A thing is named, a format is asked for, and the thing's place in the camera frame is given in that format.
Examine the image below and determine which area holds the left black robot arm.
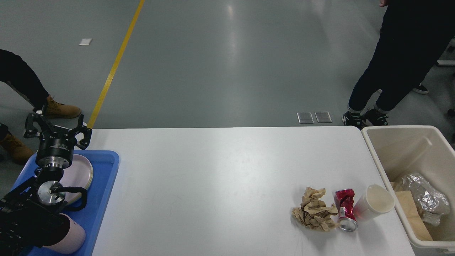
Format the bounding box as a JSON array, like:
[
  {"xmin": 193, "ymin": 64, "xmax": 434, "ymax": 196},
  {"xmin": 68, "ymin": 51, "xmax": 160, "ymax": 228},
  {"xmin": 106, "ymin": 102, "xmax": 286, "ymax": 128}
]
[{"xmin": 1, "ymin": 105, "xmax": 92, "ymax": 256}]

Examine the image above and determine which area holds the clear plastic wrapper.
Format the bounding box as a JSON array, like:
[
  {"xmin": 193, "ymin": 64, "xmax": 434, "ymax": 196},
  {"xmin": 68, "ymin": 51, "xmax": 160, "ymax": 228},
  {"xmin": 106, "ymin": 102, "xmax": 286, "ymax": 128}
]
[{"xmin": 398, "ymin": 173, "xmax": 451, "ymax": 226}]

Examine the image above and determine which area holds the crumpled brown paper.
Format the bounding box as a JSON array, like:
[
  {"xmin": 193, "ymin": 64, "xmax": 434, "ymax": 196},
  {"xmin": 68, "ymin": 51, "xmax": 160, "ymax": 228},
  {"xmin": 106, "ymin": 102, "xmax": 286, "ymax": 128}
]
[{"xmin": 291, "ymin": 187, "xmax": 339, "ymax": 232}]

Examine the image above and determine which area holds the beige plastic bin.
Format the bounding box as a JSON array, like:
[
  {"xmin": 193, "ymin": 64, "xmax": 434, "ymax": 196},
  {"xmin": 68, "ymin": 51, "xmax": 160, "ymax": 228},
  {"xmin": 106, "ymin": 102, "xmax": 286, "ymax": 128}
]
[{"xmin": 361, "ymin": 125, "xmax": 455, "ymax": 256}]

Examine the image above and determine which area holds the blue plastic tray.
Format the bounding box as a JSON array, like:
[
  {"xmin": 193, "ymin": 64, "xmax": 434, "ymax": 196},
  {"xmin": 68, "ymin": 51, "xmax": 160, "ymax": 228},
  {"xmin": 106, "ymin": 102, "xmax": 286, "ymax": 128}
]
[{"xmin": 11, "ymin": 150, "xmax": 120, "ymax": 256}]

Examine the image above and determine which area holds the person in dark trousers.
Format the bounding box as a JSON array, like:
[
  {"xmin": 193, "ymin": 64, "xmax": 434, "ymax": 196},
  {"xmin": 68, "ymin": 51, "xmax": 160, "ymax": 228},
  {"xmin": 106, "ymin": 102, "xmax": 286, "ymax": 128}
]
[{"xmin": 342, "ymin": 0, "xmax": 455, "ymax": 129}]

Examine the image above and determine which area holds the pink cup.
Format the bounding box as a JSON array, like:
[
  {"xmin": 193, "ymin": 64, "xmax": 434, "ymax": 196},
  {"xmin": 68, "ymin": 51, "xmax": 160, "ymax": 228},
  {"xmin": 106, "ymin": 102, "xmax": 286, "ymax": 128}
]
[{"xmin": 43, "ymin": 213, "xmax": 86, "ymax": 255}]

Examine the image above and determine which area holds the person with tan boots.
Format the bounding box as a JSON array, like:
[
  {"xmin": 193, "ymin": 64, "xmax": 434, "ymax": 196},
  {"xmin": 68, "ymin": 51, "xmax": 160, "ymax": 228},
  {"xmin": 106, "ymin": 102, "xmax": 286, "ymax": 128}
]
[{"xmin": 0, "ymin": 49, "xmax": 82, "ymax": 165}]

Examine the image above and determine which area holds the white bowl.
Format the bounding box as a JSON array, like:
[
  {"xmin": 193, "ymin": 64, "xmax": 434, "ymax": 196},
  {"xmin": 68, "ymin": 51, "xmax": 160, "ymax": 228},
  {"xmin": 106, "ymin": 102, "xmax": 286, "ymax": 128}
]
[{"xmin": 354, "ymin": 184, "xmax": 395, "ymax": 221}]

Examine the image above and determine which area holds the crushed red soda can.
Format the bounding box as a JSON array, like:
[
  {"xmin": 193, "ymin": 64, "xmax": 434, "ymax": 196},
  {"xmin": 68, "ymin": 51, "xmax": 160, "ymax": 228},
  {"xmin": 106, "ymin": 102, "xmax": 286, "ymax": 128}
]
[{"xmin": 334, "ymin": 188, "xmax": 358, "ymax": 232}]

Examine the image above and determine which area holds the pink plate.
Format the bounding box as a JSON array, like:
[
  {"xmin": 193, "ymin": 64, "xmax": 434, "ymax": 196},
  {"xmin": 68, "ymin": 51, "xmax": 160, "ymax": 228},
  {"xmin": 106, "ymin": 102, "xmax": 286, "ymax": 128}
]
[{"xmin": 59, "ymin": 154, "xmax": 93, "ymax": 190}]

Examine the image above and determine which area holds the grey floor plate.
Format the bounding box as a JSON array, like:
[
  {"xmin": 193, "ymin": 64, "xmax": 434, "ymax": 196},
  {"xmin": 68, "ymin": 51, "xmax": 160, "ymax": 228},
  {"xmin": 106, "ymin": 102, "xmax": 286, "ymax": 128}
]
[
  {"xmin": 297, "ymin": 112, "xmax": 315, "ymax": 124},
  {"xmin": 314, "ymin": 111, "xmax": 333, "ymax": 123}
]

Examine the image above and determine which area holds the person in grey trousers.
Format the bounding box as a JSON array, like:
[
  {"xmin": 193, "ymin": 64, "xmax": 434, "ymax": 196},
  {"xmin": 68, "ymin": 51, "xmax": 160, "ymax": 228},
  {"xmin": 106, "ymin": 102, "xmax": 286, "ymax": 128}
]
[{"xmin": 412, "ymin": 83, "xmax": 429, "ymax": 95}]

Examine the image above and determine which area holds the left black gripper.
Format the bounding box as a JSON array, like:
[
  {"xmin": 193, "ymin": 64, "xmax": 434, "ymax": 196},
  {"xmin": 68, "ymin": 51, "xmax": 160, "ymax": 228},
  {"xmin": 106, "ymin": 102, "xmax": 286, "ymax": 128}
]
[{"xmin": 24, "ymin": 103, "xmax": 93, "ymax": 169}]

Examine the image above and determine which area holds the large brown paper bag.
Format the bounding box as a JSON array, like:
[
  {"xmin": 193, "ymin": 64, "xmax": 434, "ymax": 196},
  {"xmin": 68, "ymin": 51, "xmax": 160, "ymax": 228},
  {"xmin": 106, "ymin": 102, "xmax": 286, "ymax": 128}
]
[{"xmin": 390, "ymin": 182, "xmax": 433, "ymax": 241}]

